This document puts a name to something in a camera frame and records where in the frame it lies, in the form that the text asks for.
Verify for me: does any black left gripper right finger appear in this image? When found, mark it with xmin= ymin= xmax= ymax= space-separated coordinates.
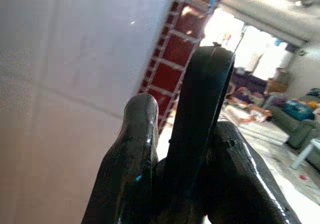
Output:
xmin=199 ymin=120 xmax=304 ymax=224

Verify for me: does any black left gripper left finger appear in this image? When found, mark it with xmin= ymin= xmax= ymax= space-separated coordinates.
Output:
xmin=81 ymin=93 xmax=160 ymax=224

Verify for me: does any white plastic table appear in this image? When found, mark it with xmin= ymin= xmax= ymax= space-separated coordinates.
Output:
xmin=291 ymin=137 xmax=320 ymax=170

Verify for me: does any colourful clothes pile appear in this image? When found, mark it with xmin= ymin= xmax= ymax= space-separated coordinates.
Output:
xmin=223 ymin=85 xmax=274 ymax=125

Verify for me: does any green sofa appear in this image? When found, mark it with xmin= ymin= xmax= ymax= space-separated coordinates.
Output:
xmin=267 ymin=93 xmax=320 ymax=165

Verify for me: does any teal cloth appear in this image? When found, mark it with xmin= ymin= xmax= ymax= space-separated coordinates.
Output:
xmin=283 ymin=99 xmax=316 ymax=122

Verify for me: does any black looped broom handle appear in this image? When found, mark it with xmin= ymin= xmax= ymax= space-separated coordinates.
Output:
xmin=153 ymin=45 xmax=237 ymax=224

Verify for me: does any red brick pillar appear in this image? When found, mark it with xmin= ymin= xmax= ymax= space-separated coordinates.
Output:
xmin=137 ymin=0 xmax=219 ymax=135

